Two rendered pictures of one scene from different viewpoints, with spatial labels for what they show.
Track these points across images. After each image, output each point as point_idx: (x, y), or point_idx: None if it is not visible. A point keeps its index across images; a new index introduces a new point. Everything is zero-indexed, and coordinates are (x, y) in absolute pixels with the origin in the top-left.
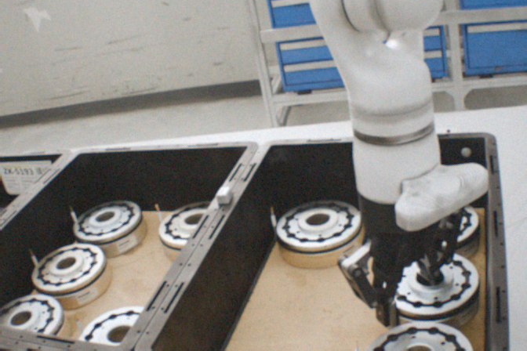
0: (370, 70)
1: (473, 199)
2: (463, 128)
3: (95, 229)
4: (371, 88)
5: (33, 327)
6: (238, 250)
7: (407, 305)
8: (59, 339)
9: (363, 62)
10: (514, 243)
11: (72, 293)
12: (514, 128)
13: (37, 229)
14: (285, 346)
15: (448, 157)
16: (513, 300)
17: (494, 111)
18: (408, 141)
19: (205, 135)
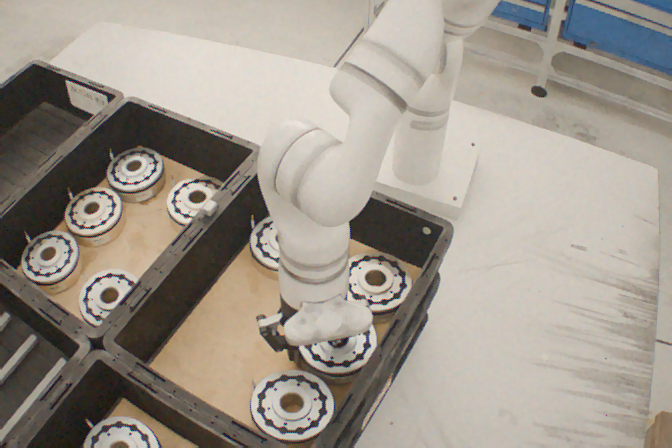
0: (292, 229)
1: (350, 335)
2: (495, 138)
3: (123, 176)
4: (288, 243)
5: (54, 264)
6: (210, 252)
7: (308, 354)
8: (60, 307)
9: (289, 220)
10: (469, 289)
11: (89, 237)
12: (540, 158)
13: (78, 168)
14: (219, 343)
15: (410, 227)
16: (435, 346)
17: (533, 129)
18: (310, 282)
19: (270, 54)
